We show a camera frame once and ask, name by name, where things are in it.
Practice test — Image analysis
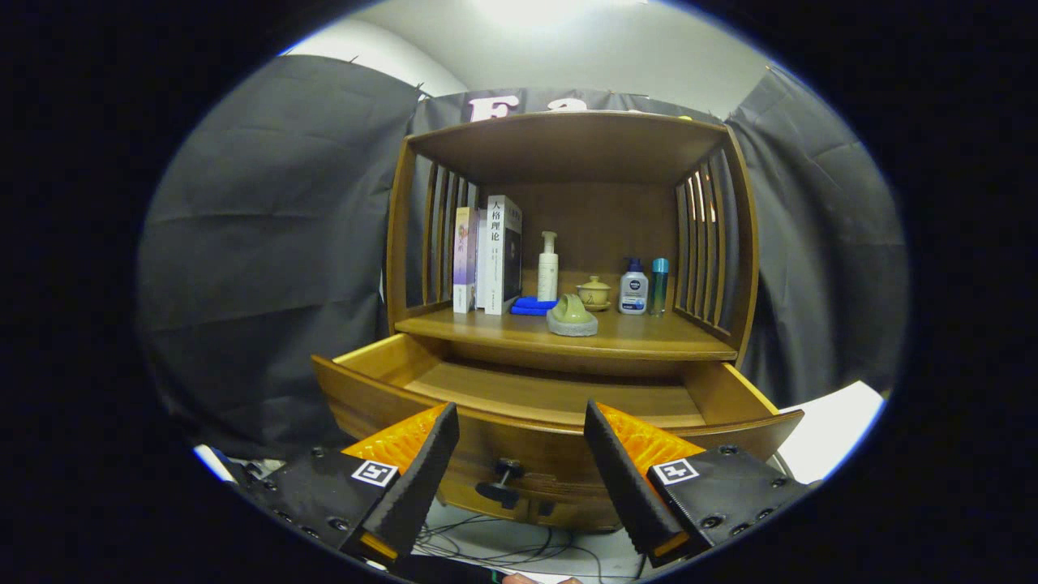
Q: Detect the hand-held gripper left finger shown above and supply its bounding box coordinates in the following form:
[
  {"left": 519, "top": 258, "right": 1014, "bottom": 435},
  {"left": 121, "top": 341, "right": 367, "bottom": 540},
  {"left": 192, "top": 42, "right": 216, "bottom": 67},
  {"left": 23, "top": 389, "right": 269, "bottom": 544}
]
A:
[{"left": 239, "top": 402, "right": 461, "bottom": 569}]

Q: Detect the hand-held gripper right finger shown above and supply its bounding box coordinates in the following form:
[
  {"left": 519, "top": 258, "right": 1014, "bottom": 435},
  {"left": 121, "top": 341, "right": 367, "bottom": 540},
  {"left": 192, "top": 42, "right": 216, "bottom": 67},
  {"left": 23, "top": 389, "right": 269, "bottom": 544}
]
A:
[{"left": 582, "top": 399, "right": 820, "bottom": 569}]

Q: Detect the wooden drawer with black knob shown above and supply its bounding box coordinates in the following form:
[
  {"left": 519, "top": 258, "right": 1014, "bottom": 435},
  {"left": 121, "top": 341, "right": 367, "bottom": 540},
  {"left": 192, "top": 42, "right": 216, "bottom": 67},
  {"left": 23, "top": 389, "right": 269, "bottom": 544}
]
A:
[{"left": 312, "top": 333, "right": 805, "bottom": 532}]

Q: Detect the green handled scrubbing brush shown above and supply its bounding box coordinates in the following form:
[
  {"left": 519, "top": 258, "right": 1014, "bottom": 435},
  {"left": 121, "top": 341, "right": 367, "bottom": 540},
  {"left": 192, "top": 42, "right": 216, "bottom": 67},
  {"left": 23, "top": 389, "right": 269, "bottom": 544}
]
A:
[{"left": 546, "top": 293, "right": 599, "bottom": 337}]

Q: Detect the wooden countertop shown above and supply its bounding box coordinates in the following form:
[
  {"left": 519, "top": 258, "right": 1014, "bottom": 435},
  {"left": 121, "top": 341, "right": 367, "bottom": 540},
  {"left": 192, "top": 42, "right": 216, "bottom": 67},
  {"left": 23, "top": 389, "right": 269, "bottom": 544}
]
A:
[{"left": 395, "top": 288, "right": 739, "bottom": 363}]

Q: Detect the brown wooden cabinet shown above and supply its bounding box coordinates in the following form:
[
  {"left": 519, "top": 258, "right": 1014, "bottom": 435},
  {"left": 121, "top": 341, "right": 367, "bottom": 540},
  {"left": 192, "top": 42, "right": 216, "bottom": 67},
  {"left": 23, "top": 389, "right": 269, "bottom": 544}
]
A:
[{"left": 383, "top": 109, "right": 761, "bottom": 536}]

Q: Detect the white bottle with blue cap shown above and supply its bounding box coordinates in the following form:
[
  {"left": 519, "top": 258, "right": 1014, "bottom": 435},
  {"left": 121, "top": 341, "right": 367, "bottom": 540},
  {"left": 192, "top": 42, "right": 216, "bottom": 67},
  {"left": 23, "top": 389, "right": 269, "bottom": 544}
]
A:
[{"left": 618, "top": 257, "right": 650, "bottom": 316}]

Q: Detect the yellow lidded teacup with saucer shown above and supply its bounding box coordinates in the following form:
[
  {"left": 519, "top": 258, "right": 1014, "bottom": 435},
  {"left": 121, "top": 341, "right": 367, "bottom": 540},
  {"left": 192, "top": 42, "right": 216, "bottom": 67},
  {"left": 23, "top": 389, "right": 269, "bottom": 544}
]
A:
[{"left": 577, "top": 276, "right": 613, "bottom": 311}]

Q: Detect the teal slim bottle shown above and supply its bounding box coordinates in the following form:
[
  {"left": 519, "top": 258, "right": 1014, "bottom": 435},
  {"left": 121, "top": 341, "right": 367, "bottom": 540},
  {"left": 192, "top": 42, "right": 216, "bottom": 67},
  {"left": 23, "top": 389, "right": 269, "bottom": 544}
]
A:
[{"left": 650, "top": 258, "right": 671, "bottom": 317}]

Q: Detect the white pump bottle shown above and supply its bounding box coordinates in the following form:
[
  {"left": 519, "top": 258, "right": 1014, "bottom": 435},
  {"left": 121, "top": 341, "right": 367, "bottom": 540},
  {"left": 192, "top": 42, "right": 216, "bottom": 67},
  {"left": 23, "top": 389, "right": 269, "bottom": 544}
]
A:
[{"left": 537, "top": 231, "right": 560, "bottom": 303}]

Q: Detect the pink purple book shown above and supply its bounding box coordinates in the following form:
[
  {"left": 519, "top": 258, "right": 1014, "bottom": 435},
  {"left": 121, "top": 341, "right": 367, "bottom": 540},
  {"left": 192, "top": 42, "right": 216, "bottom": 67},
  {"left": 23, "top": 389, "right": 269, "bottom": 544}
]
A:
[{"left": 453, "top": 206, "right": 479, "bottom": 315}]

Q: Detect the thin white book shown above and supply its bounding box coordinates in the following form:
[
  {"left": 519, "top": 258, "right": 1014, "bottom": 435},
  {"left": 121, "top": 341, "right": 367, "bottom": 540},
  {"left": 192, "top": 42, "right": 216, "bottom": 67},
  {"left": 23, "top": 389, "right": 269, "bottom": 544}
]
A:
[{"left": 475, "top": 209, "right": 489, "bottom": 310}]

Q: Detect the thick black and white book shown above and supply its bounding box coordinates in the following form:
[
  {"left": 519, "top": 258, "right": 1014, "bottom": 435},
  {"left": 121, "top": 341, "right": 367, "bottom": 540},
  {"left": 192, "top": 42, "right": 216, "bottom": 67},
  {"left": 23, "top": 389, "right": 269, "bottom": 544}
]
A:
[{"left": 485, "top": 195, "right": 524, "bottom": 316}]

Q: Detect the black backdrop cloth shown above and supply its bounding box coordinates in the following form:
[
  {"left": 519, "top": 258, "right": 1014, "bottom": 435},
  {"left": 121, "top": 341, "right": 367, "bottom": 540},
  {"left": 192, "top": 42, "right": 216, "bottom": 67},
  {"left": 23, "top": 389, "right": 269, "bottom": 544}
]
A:
[{"left": 136, "top": 53, "right": 909, "bottom": 459}]

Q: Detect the large ceiling light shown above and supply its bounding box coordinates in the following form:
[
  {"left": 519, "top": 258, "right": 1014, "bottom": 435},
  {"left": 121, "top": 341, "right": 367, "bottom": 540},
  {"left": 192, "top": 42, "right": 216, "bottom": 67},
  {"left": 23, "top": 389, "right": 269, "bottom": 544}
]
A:
[{"left": 474, "top": 0, "right": 605, "bottom": 29}]

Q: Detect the black cable tangle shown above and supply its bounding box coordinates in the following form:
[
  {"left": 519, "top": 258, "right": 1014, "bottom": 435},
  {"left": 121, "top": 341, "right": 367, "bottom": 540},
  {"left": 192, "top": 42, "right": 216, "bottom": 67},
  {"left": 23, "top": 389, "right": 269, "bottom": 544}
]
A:
[{"left": 414, "top": 519, "right": 650, "bottom": 581}]

